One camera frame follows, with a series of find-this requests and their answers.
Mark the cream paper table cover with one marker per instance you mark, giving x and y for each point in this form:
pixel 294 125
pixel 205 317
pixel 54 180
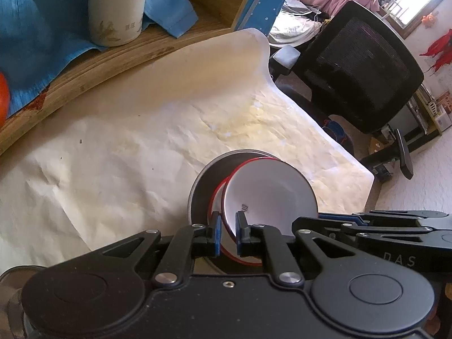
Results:
pixel 123 155

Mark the black mesh office chair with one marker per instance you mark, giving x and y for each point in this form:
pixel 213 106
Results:
pixel 360 70

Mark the cream printed cup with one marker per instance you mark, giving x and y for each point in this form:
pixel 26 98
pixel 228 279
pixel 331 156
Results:
pixel 116 10

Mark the large grey metal bowl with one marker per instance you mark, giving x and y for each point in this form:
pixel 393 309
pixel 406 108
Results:
pixel 202 197

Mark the white plate with red rim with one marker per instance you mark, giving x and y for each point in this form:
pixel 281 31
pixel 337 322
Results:
pixel 215 204
pixel 272 194

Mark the white bedding pile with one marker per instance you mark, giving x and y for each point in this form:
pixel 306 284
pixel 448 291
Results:
pixel 293 21

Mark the small orange toy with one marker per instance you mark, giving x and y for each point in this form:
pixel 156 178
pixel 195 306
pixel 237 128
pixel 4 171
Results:
pixel 430 20

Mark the wooden desk tray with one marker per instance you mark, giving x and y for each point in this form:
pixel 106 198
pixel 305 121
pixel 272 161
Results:
pixel 106 67

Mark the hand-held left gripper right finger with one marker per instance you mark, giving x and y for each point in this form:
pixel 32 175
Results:
pixel 241 233

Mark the stack of storage boxes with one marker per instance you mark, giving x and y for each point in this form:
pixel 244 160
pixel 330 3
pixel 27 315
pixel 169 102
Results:
pixel 436 111

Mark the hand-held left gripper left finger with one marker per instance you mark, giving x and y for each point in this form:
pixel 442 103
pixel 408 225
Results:
pixel 216 236

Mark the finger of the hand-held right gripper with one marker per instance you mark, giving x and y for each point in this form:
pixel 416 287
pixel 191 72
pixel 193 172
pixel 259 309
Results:
pixel 317 226
pixel 339 218

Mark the blue dotted box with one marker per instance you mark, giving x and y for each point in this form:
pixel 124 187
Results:
pixel 265 3

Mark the blue cloth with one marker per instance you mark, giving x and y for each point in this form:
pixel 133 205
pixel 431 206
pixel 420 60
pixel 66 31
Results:
pixel 42 35

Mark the orange-red ball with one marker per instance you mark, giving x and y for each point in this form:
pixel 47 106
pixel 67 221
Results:
pixel 3 95

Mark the red hanging decoration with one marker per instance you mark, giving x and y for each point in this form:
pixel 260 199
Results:
pixel 438 49

